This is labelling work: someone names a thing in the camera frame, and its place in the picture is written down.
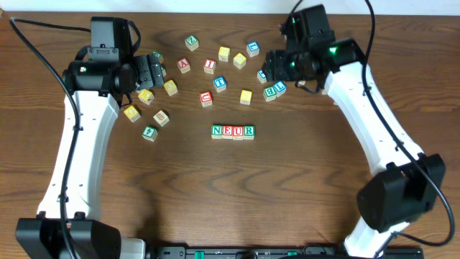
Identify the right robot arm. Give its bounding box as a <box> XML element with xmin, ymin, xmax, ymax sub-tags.
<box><xmin>262</xmin><ymin>5</ymin><xmax>446</xmax><ymax>258</ymax></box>

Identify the yellow block back row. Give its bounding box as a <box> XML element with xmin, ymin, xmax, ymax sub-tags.
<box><xmin>218</xmin><ymin>46</ymin><xmax>230</xmax><ymax>62</ymax></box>

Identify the red letter U block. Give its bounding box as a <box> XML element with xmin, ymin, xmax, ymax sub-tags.
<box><xmin>199</xmin><ymin>91</ymin><xmax>213</xmax><ymax>107</ymax></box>

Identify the yellow letter O block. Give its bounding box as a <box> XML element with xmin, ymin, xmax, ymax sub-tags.
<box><xmin>163</xmin><ymin>79</ymin><xmax>178</xmax><ymax>96</ymax></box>

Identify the pineapple B wooden block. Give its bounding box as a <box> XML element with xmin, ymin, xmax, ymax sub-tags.
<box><xmin>153</xmin><ymin>110</ymin><xmax>170</xmax><ymax>127</ymax></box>

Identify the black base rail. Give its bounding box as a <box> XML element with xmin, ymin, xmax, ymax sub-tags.
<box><xmin>154</xmin><ymin>245</ymin><xmax>425</xmax><ymax>259</ymax></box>

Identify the yellow letter S block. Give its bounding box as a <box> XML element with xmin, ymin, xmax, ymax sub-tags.
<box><xmin>240</xmin><ymin>90</ymin><xmax>253</xmax><ymax>105</ymax></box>

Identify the green letter Z block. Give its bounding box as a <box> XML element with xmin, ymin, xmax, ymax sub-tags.
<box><xmin>185</xmin><ymin>35</ymin><xmax>199</xmax><ymax>52</ymax></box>

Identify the green letter B block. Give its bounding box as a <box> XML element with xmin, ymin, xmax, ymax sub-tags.
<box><xmin>263</xmin><ymin>86</ymin><xmax>277</xmax><ymax>101</ymax></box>

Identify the yellow letter G block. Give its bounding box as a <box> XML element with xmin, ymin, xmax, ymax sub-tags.
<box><xmin>124</xmin><ymin>105</ymin><xmax>141</xmax><ymax>122</ymax></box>

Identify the blue letter T block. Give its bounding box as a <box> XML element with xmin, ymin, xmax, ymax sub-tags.
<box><xmin>213</xmin><ymin>76</ymin><xmax>227</xmax><ymax>93</ymax></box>

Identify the green letter N block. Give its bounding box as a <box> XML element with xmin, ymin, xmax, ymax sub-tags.
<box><xmin>211</xmin><ymin>124</ymin><xmax>223</xmax><ymax>139</ymax></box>

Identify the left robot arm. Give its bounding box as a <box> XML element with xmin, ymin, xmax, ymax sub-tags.
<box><xmin>15</xmin><ymin>17</ymin><xmax>164</xmax><ymax>258</ymax></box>

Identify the yellow letter K block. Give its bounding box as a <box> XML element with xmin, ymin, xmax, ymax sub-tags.
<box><xmin>138</xmin><ymin>89</ymin><xmax>155</xmax><ymax>105</ymax></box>

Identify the blue letter P block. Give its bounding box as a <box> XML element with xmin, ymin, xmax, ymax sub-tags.
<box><xmin>257</xmin><ymin>70</ymin><xmax>267</xmax><ymax>83</ymax></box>

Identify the red letter A block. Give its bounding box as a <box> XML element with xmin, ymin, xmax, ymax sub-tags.
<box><xmin>177</xmin><ymin>58</ymin><xmax>191</xmax><ymax>73</ymax></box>

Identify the yellow block with animal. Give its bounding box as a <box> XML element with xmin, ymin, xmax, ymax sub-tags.
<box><xmin>233</xmin><ymin>53</ymin><xmax>247</xmax><ymax>69</ymax></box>

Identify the red letter E block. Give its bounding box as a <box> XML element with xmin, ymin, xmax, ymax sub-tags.
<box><xmin>222</xmin><ymin>125</ymin><xmax>233</xmax><ymax>140</ymax></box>

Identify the red letter I block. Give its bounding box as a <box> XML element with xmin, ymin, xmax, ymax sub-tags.
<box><xmin>203</xmin><ymin>59</ymin><xmax>216</xmax><ymax>74</ymax></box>

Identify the green letter R block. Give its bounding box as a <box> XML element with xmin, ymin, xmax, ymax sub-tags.
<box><xmin>244</xmin><ymin>125</ymin><xmax>255</xmax><ymax>140</ymax></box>

